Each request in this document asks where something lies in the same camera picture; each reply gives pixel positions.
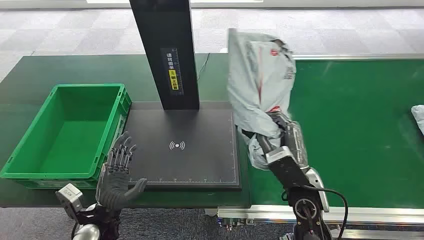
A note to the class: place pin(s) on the black yellow label sticker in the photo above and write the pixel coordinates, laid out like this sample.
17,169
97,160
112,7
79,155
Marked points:
173,73

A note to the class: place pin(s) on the black inbound scanning machine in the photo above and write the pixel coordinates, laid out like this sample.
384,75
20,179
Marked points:
185,155

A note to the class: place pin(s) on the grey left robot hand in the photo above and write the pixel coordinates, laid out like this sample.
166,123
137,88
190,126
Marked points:
114,185

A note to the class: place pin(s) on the grey red-printed mailer package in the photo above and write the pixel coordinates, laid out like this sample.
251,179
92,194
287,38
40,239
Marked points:
419,116

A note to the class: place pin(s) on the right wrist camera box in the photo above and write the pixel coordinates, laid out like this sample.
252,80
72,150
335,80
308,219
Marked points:
286,169

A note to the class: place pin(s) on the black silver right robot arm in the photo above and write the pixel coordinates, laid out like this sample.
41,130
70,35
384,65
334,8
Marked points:
306,208

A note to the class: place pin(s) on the green conveyor belt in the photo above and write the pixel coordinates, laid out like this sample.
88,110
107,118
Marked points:
351,132

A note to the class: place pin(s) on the grey plastic mailer package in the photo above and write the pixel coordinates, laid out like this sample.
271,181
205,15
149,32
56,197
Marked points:
258,79

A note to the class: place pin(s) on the green plastic crate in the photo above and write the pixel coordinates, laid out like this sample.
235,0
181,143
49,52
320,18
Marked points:
69,139

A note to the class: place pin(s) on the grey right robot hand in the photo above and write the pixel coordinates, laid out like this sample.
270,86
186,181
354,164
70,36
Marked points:
296,142

